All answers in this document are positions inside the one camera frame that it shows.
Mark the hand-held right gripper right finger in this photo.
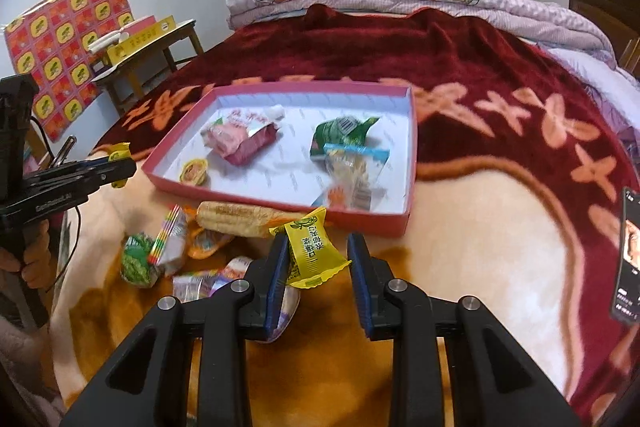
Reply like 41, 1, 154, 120
346, 232, 583, 427

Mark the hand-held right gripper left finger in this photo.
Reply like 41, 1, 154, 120
60, 234, 301, 427

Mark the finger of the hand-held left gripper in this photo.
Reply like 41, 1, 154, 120
55, 162, 138, 202
30, 156, 126, 182

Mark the long bread stick packet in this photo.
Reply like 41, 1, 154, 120
195, 201, 288, 239

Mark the rainbow striped candy packet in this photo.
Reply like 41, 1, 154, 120
171, 256, 256, 304
149, 203, 190, 278

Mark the orange clear snack packet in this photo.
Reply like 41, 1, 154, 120
186, 227, 235, 260

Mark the green pea snack packet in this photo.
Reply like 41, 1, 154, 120
120, 232, 163, 289

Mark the blue edged clear snack packet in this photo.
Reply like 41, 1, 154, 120
314, 143, 392, 210

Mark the pink cardboard box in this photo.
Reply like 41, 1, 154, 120
141, 82, 420, 238

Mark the peach jelly drink pouch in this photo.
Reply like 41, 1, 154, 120
201, 105, 286, 166

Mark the small green snack packet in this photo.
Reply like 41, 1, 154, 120
309, 116, 382, 162

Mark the person's left forearm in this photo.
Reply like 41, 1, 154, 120
0, 307, 66, 427

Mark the person's left hand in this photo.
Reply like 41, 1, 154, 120
0, 224, 51, 290

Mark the white rolled object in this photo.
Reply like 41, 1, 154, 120
87, 29, 123, 52

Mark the yellow cardboard box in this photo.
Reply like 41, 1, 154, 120
106, 14, 176, 68

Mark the red patterned board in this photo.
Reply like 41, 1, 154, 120
4, 0, 136, 142

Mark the red and peach printed blanket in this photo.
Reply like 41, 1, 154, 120
50, 4, 640, 427

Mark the small wooden table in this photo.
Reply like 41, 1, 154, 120
92, 19, 206, 118

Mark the lilac bed sheet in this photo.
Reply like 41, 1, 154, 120
547, 47, 640, 142

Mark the dark wooden headboard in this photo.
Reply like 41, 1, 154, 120
567, 0, 640, 78

